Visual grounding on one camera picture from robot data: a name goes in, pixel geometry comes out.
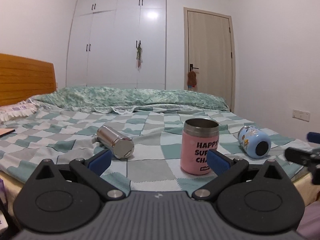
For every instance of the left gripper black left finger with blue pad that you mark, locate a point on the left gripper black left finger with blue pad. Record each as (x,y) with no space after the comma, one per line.
(88,172)

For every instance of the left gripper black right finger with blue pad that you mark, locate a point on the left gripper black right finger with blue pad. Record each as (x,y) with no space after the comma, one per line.
(228,171)

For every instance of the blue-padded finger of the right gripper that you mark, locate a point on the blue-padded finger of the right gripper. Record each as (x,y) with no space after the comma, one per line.
(313,137)

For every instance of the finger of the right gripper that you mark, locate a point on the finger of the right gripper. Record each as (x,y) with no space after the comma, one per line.
(301,157)

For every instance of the pink happy supply chain cup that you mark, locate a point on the pink happy supply chain cup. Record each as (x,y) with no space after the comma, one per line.
(198,137)

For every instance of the blue cartoon sticker cup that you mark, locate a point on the blue cartoon sticker cup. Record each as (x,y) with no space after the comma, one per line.
(254,142)

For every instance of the shiny steel cylinder cup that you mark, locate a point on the shiny steel cylinder cup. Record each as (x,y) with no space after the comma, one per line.
(121,145)

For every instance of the green checkered blanket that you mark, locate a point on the green checkered blanket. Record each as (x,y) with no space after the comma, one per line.
(62,136)

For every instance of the green floral quilt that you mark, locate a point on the green floral quilt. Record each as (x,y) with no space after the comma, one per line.
(108,99)

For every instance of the patterned pillow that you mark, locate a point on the patterned pillow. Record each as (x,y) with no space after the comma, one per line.
(21,109)

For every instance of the brown plush door hanging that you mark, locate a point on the brown plush door hanging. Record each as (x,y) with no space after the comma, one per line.
(192,81)

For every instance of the wooden headboard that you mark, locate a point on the wooden headboard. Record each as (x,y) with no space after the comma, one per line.
(22,78)

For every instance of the beige door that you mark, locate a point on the beige door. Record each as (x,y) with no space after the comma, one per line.
(209,46)

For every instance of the hanging wardrobe ornament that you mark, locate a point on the hanging wardrobe ornament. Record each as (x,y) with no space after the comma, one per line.
(139,55)

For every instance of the white wardrobe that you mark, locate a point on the white wardrobe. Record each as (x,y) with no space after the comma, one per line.
(103,44)

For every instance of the white wall switch panel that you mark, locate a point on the white wall switch panel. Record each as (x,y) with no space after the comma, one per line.
(301,115)

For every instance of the black door handle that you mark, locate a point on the black door handle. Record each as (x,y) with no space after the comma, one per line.
(191,67)

